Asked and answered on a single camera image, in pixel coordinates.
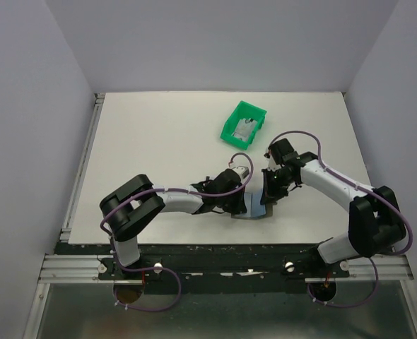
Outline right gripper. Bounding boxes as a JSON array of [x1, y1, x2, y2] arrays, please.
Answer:
[[260, 167, 295, 205]]

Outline grey card holder wallet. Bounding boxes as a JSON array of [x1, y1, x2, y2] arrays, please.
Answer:
[[231, 191, 273, 220]]

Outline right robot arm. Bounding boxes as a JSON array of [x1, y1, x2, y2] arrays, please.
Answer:
[[260, 138, 406, 277]]

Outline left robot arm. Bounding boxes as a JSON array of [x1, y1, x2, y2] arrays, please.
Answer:
[[99, 166, 250, 279]]

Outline cards in green bin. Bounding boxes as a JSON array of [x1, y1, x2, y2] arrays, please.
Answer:
[[232, 119, 257, 142]]

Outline green plastic bin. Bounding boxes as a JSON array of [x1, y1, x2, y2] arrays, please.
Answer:
[[220, 101, 266, 150]]

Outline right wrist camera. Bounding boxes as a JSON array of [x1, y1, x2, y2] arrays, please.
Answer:
[[264, 149, 281, 172]]

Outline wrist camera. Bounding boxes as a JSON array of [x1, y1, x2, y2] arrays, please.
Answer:
[[264, 149, 281, 172], [232, 166, 250, 182]]

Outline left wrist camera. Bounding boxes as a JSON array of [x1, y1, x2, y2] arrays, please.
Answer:
[[232, 166, 250, 182]]

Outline aluminium left side rail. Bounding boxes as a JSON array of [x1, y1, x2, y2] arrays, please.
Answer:
[[58, 93, 106, 243]]

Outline aluminium rail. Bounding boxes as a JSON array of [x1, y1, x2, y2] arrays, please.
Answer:
[[39, 255, 414, 285], [58, 93, 106, 243]]

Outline aluminium front rail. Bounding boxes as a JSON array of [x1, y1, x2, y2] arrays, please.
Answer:
[[39, 255, 414, 285]]

